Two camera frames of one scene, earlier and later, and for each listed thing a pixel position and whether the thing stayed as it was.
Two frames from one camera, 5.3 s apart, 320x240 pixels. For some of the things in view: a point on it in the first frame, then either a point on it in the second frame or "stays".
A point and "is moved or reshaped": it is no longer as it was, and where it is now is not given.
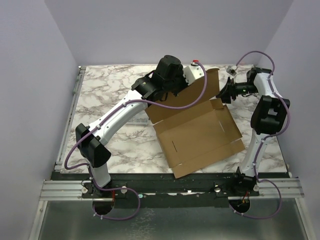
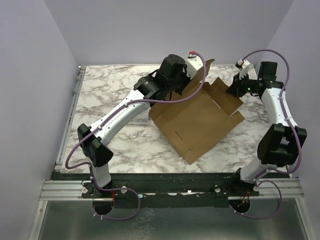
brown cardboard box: x=193 y=136 is moved or reshaped
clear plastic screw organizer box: x=139 y=120 stays
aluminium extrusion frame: x=57 y=190 stays
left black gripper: x=180 y=72 stays
